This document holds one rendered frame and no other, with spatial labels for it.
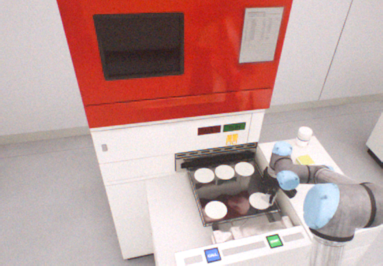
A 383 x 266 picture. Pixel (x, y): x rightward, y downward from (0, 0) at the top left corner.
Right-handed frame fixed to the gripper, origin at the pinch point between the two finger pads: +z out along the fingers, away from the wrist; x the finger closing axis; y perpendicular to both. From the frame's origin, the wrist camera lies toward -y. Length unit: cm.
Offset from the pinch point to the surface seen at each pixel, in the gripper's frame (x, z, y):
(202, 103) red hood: -3, -38, 41
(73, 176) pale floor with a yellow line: -12, 91, 170
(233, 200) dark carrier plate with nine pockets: 6.7, 1.5, 16.5
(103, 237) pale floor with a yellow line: 19, 91, 106
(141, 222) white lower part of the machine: 17, 46, 68
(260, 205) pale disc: 2.3, 1.4, 4.3
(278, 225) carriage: 7.1, 3.4, -7.0
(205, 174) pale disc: -0.8, 1.3, 36.5
